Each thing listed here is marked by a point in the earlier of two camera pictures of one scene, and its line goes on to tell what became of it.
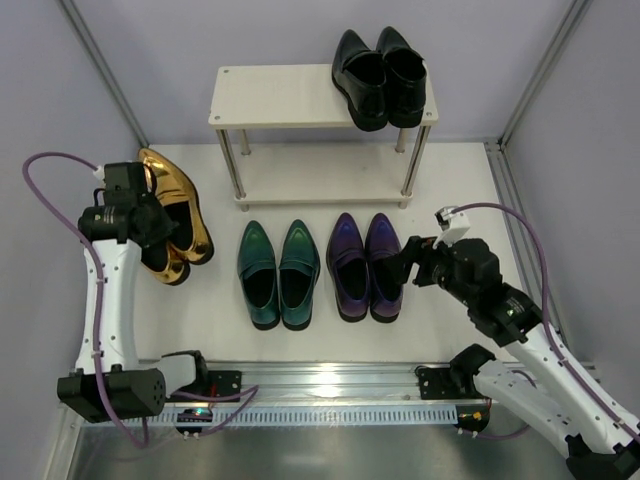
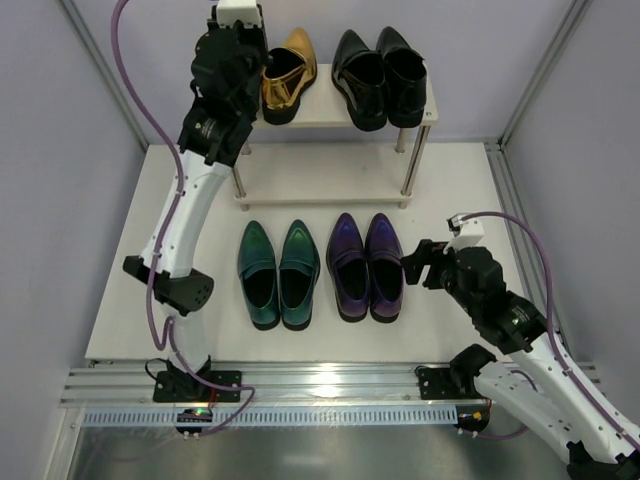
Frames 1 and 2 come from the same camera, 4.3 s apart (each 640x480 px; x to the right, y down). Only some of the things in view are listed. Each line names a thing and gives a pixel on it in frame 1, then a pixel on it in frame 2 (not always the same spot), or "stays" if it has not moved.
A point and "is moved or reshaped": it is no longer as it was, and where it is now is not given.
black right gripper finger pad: x=400 y=264 → x=415 y=263
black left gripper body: x=163 y=226 → x=251 y=38
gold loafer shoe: x=189 y=238 is moved or reshaped
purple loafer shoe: x=385 y=292 stays
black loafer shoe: x=360 y=79 stays
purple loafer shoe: x=347 y=266 stays
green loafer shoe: x=257 y=269 stays
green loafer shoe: x=298 y=267 stays
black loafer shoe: x=405 y=77 stays
